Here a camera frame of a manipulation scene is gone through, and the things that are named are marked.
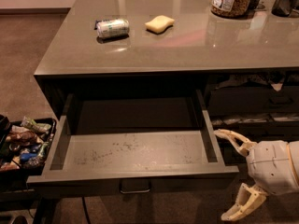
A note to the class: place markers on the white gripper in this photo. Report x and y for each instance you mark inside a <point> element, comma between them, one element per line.
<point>270,167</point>

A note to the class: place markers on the grey drawer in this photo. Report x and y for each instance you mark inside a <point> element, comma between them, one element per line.
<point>242,100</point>
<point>167,141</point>
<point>266,131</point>

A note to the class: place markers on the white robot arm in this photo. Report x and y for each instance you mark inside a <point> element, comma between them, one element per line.
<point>273,165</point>

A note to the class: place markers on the grey cabinet counter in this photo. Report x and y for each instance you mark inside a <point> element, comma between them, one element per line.
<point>198,44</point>

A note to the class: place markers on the yellow sponge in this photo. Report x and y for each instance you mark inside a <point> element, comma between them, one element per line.
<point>159,24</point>

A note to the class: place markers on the large jar of nuts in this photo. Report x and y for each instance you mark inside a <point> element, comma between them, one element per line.
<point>229,8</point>

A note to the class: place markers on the dark glass object right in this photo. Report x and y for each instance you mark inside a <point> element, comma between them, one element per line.
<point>285,8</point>

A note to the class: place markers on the green white soda can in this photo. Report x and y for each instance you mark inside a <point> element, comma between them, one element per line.
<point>112,28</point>

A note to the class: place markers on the black snack tray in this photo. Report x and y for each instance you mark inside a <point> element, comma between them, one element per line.
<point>10,151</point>

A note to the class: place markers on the blue snack packet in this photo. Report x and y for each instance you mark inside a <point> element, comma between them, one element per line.
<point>24,157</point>

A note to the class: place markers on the green snack packet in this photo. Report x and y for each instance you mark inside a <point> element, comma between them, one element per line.
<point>34,126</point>

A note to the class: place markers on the brown snack packet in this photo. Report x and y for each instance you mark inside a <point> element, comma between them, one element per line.
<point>27,136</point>

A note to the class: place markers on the silver drawer handle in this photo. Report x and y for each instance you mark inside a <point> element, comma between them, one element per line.
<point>134,186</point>

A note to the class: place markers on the black cart frame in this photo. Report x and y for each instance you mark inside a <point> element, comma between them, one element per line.
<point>14,189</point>

